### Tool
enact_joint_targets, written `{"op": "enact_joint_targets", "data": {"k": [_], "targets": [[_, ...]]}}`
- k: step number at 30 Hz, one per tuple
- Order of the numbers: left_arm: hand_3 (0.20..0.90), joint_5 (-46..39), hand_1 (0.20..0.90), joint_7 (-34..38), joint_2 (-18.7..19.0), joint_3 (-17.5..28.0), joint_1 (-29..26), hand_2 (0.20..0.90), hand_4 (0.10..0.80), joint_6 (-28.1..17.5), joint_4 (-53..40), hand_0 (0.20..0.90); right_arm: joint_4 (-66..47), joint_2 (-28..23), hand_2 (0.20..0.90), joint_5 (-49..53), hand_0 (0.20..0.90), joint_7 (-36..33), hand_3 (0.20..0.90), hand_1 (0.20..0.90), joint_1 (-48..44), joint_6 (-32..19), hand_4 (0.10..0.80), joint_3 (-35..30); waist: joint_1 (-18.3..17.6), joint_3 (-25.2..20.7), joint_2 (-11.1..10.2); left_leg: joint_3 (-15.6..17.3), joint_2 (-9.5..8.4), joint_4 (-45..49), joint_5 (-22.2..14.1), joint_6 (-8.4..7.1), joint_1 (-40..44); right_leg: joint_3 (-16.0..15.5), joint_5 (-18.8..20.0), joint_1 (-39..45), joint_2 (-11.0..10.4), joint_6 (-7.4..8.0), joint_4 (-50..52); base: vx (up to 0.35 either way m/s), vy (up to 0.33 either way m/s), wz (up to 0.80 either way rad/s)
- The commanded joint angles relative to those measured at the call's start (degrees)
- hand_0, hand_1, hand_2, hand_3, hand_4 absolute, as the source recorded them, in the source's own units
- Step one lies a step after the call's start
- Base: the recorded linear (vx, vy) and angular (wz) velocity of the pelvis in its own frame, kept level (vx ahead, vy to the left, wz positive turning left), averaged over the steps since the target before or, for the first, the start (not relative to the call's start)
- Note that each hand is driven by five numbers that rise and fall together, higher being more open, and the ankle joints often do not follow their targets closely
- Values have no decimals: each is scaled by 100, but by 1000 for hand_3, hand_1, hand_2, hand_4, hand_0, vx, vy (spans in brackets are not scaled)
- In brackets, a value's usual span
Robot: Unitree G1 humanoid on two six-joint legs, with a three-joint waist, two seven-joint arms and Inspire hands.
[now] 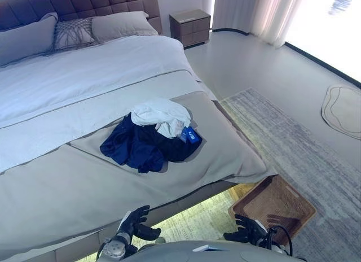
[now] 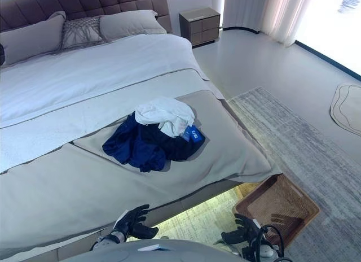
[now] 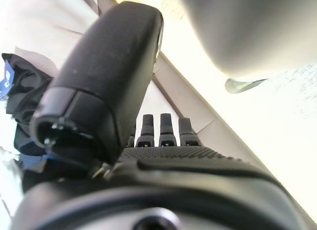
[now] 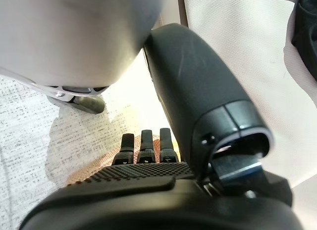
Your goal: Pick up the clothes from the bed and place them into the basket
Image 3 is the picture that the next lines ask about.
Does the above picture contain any white bed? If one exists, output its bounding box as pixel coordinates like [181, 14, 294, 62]
[0, 0, 270, 171]

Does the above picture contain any black garment with blue print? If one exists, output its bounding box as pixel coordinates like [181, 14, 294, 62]
[0, 53, 57, 171]

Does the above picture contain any grey robot leg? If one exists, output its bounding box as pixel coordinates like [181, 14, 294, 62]
[178, 0, 317, 78]

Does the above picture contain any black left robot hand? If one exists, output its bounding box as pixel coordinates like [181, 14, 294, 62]
[9, 1, 315, 230]

